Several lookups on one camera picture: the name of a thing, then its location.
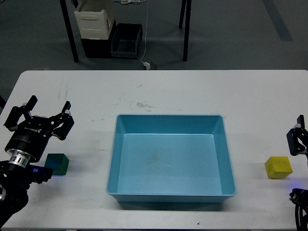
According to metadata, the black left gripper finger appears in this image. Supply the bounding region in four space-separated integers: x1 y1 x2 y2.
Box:
46 101 74 141
4 95 38 131

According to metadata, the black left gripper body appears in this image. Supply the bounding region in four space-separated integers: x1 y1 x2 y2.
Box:
5 116 53 162

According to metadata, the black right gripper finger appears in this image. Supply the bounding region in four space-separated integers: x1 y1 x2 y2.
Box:
286 115 308 156

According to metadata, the yellow cube block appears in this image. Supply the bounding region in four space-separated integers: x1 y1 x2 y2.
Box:
265 156 293 179

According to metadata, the green cube block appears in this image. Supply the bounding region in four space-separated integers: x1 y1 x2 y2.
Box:
44 153 69 176

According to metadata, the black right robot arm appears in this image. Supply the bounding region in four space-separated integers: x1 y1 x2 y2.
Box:
286 115 308 231

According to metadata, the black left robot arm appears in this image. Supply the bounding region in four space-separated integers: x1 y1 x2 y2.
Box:
0 95 74 226

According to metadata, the black storage box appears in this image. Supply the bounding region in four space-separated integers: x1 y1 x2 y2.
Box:
81 21 116 59

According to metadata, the light blue plastic box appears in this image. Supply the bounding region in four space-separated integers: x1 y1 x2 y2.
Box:
106 115 237 203

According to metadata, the dark grey plastic bin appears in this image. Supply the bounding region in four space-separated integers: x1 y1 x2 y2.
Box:
111 23 143 59

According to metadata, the white power adapter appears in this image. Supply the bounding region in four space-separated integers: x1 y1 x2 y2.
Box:
143 62 151 70

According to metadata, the cream plastic crate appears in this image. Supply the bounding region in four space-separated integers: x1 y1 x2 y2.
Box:
74 0 115 40

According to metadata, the black table leg left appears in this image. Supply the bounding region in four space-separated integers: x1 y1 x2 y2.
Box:
59 0 79 63

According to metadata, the black table leg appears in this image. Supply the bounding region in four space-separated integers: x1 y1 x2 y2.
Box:
59 0 79 63
179 0 192 62

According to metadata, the black table leg right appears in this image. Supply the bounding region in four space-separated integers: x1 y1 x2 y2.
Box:
179 0 192 62

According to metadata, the white cable bundle on floor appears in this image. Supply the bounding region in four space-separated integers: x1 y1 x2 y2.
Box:
113 0 147 5

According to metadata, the white hanging cable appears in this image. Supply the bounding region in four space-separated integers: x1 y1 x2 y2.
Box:
140 0 149 64

